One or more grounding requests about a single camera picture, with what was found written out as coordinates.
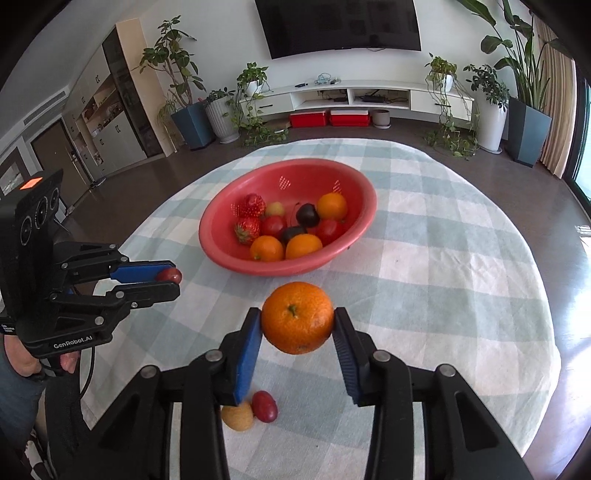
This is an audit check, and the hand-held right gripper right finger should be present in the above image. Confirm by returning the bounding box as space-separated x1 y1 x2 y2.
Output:
333 307 536 480

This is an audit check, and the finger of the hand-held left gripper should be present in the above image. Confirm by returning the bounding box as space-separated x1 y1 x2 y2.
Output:
58 244 177 284
48 282 180 326

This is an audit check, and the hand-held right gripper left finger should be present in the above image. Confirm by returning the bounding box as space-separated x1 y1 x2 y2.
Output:
60 307 264 480

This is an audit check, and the orange mandarin with stem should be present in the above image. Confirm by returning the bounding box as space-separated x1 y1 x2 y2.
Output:
261 281 334 355

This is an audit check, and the red plastic colander bowl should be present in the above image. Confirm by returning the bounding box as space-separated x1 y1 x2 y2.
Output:
198 158 378 278

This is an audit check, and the red strawberry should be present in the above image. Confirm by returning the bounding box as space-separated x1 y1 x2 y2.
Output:
231 193 267 219
233 217 262 246

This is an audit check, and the smooth orange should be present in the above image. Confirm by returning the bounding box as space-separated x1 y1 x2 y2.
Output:
316 192 348 221
285 233 324 260

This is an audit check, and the dark cherry with stem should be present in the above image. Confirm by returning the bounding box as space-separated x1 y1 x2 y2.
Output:
295 202 320 228

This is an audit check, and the person's left forearm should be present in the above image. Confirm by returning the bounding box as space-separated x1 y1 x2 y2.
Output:
0 355 47 450

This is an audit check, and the person's left hand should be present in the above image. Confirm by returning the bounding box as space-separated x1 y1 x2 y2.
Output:
4 338 79 376

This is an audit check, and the brown wooden door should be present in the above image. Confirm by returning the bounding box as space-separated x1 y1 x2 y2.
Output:
30 117 90 204

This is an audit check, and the green checked tablecloth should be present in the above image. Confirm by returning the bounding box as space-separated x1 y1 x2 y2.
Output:
81 137 561 480

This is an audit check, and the tall tree in blue pot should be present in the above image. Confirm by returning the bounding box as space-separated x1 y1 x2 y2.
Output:
134 16 215 151

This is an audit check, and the plant in ribbed white pot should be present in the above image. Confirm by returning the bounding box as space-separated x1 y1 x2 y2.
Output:
203 88 241 144

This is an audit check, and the dark tall cabinet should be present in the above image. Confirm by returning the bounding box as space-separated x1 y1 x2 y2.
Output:
102 21 174 158

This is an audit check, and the trailing plant in white pot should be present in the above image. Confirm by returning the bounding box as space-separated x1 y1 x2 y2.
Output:
228 62 289 147
424 53 481 160

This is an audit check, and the red storage box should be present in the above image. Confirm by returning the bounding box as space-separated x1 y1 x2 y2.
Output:
329 108 371 127
289 110 330 128

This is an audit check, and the white television console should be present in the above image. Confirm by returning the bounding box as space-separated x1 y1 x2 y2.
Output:
240 79 475 123

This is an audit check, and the bushy plant in white pot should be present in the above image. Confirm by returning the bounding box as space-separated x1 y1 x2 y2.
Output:
464 64 511 154

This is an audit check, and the large-leaf plant in dark pot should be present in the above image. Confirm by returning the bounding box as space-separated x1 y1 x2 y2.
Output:
455 0 571 167

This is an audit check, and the glass sliding door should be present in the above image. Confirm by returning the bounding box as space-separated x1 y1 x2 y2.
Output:
566 60 591 217

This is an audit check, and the beige curtain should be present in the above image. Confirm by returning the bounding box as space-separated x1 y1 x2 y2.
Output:
533 18 575 178

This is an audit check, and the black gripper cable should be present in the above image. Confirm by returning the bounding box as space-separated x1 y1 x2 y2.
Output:
79 345 98 409

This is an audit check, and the white wall cabinet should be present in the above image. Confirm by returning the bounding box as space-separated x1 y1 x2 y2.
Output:
62 44 148 178

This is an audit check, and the black wall television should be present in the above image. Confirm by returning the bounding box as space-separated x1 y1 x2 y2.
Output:
255 0 422 60

